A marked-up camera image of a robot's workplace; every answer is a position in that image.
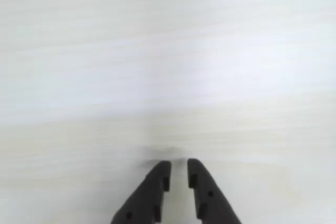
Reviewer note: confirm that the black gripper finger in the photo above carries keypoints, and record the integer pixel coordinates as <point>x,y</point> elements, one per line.
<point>207,203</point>
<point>147,195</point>

